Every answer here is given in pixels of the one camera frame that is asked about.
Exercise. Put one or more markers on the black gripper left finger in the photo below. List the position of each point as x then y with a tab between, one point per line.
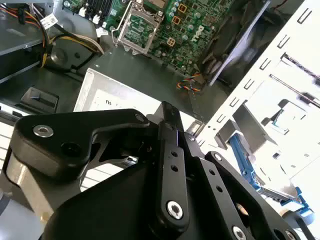
50	150

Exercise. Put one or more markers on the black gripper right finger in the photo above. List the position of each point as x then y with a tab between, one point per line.
220	195

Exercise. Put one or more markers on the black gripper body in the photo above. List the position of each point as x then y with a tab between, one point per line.
112	212

